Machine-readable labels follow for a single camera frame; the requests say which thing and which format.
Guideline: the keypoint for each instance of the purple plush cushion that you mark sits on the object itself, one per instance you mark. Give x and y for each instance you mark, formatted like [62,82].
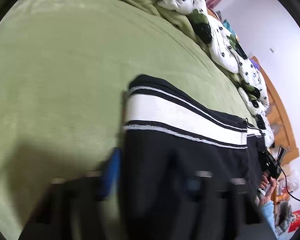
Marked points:
[255,62]

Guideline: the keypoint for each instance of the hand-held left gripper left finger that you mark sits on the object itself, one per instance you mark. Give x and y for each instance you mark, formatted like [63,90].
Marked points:
[112,172]

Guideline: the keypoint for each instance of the black pants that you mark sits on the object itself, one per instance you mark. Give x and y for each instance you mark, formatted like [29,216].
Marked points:
[177,116]

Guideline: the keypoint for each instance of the white floral pillow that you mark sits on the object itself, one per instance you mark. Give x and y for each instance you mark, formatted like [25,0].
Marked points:
[267,132]

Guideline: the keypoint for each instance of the red paper bag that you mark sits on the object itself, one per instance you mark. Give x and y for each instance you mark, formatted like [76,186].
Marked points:
[298,220]

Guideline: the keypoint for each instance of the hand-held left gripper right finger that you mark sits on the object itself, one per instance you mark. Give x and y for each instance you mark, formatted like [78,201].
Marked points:
[193,186]

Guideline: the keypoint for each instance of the green plush bed sheet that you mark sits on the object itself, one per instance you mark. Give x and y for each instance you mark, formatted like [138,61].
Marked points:
[65,80]

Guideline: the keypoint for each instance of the person's right forearm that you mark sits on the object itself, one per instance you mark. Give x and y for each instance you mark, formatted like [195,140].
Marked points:
[268,217]

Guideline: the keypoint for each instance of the teal patterned pillow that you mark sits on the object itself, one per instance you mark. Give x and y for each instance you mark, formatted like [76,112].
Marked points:
[227,26]

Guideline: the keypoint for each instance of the person's right hand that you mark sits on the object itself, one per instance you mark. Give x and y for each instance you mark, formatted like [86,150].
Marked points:
[267,183]

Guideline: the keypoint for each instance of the white wall switch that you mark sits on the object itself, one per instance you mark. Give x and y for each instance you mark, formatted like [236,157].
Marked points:
[273,50]

